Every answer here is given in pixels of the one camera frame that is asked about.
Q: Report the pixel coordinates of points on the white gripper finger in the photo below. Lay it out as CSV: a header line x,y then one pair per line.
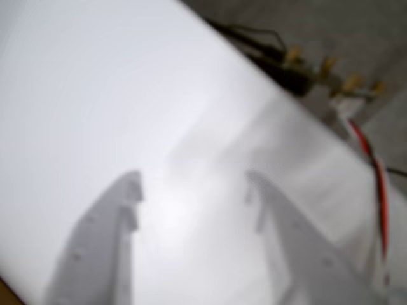
x,y
95,254
302,270

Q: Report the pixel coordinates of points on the brown cardboard box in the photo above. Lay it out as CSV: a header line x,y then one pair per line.
x,y
4,295

